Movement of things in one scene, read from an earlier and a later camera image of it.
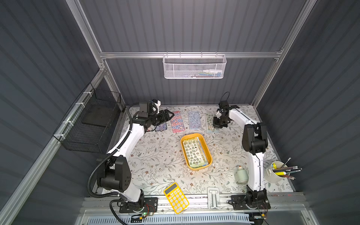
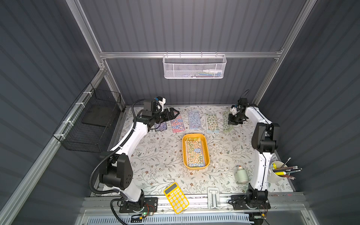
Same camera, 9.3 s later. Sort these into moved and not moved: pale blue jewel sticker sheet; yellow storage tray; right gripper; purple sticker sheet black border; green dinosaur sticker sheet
Moved: right gripper
Not moved: green dinosaur sticker sheet; yellow storage tray; pale blue jewel sticker sheet; purple sticker sheet black border
